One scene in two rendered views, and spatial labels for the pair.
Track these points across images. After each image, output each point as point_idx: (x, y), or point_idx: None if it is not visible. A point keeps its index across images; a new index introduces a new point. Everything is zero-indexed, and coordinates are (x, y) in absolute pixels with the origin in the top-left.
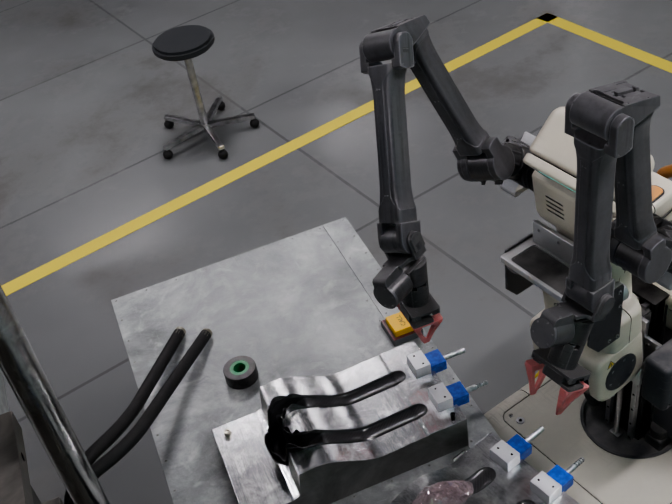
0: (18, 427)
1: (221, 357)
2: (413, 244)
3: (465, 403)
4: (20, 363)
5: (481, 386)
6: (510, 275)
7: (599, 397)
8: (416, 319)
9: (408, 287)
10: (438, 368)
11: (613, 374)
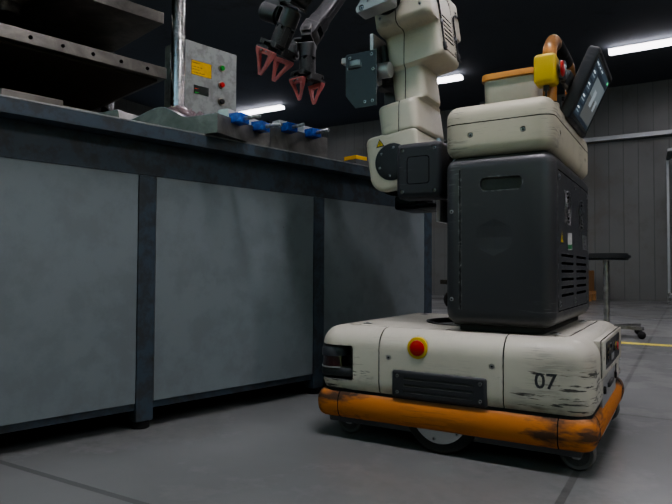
0: (162, 72)
1: None
2: (302, 25)
3: (285, 130)
4: (173, 44)
5: (299, 124)
6: (387, 104)
7: (371, 178)
8: (291, 73)
9: (290, 47)
10: (308, 132)
11: (382, 156)
